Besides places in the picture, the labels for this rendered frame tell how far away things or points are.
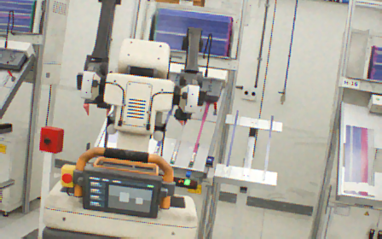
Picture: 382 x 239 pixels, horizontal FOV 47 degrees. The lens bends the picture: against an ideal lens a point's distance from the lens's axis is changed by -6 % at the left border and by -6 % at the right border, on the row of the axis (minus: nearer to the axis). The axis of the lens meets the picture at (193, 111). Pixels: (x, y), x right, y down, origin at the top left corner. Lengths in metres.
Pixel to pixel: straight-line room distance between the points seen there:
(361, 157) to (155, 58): 1.46
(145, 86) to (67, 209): 0.59
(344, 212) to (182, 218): 1.60
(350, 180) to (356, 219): 0.40
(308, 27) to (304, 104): 0.74
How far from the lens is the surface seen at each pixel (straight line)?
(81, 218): 1.62
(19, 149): 3.53
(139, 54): 1.92
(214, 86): 2.97
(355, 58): 3.23
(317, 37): 4.54
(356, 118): 3.03
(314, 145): 4.57
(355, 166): 2.78
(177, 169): 2.66
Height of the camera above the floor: 1.32
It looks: 6 degrees down
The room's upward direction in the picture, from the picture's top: 8 degrees clockwise
